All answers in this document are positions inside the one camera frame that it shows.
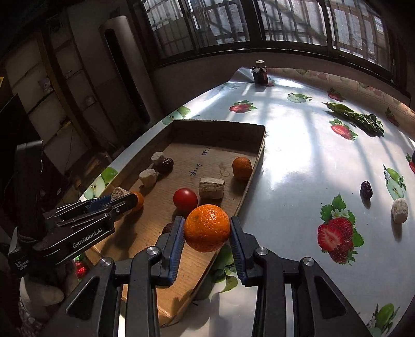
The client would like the shallow cardboard tray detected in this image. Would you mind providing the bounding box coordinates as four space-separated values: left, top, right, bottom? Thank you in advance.
83 118 267 328

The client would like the orange tangerine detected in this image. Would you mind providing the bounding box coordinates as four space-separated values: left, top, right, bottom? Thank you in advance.
184 204 230 253
232 157 253 181
132 191 144 213

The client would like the white standing air conditioner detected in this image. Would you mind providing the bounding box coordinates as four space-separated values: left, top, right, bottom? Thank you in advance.
100 16 164 128

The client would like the orange tangerine front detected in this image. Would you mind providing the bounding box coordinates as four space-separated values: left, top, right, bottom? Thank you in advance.
132 191 144 213

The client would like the bundle of green vegetables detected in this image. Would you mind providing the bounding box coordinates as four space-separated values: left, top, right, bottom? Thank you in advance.
323 102 384 137

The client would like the dark red date back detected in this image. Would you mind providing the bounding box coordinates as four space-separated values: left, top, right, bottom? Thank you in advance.
360 180 373 200

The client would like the fruit-print tablecloth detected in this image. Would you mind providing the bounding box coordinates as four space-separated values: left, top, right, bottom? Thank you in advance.
77 66 415 337

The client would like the beige cylindrical cork block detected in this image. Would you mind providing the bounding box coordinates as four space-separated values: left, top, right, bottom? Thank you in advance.
199 178 225 199

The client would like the red cherry tomato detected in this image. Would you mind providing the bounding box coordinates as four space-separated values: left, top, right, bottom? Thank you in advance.
173 187 198 213

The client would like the barred window frame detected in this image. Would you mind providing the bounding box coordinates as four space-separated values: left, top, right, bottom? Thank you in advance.
128 1 407 91

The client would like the dark jar with spool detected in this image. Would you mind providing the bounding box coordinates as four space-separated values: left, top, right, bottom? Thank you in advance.
251 60 269 86

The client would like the wooden shelf unit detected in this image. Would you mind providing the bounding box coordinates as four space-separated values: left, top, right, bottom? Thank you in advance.
1 11 117 176

